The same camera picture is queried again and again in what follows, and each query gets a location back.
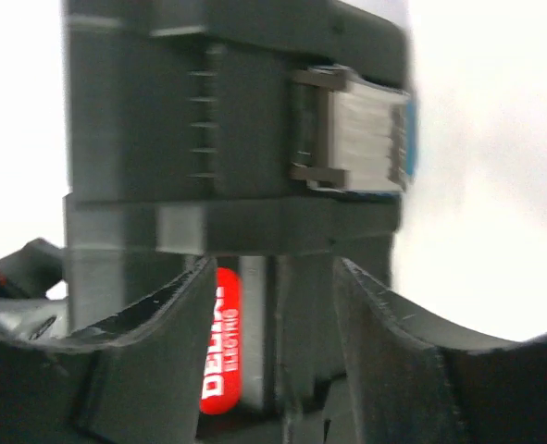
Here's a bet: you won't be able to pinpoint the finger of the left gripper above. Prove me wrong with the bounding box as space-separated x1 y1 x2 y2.
0 237 68 339

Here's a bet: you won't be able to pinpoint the black plastic toolbox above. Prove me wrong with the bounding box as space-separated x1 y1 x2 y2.
64 1 408 443

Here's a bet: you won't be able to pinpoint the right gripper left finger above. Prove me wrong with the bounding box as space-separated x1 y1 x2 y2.
0 258 216 443

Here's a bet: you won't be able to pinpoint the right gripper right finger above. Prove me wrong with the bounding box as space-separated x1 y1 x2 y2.
334 259 547 443

